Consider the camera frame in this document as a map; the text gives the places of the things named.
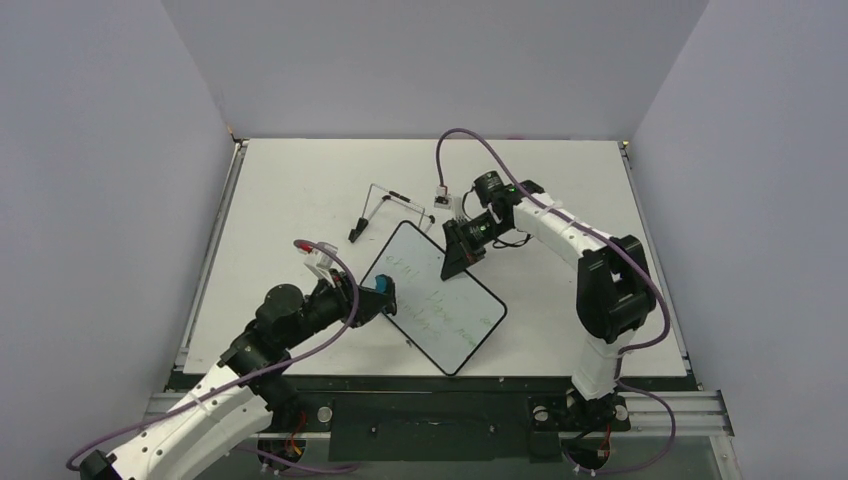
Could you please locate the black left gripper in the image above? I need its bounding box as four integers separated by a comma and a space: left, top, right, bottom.
283, 268, 393, 350

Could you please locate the black framed whiteboard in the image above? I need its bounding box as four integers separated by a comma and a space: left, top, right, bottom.
363, 220, 508, 376

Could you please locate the blue whiteboard eraser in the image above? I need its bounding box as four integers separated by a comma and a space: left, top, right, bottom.
374, 274, 393, 294

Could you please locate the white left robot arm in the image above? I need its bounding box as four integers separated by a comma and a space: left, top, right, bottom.
79, 270, 397, 479

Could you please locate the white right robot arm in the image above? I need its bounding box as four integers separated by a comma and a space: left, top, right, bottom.
441, 171, 657, 427

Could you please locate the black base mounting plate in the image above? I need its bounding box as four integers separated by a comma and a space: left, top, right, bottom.
165, 370, 700, 463

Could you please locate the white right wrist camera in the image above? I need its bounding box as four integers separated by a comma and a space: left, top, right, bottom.
433, 186, 457, 211

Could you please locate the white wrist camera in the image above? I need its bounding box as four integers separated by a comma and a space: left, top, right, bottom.
433, 186, 457, 211
297, 242, 338, 284

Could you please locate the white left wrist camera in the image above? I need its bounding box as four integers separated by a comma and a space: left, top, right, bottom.
297, 242, 338, 284

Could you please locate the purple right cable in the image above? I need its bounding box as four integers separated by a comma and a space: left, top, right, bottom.
435, 128, 677, 477

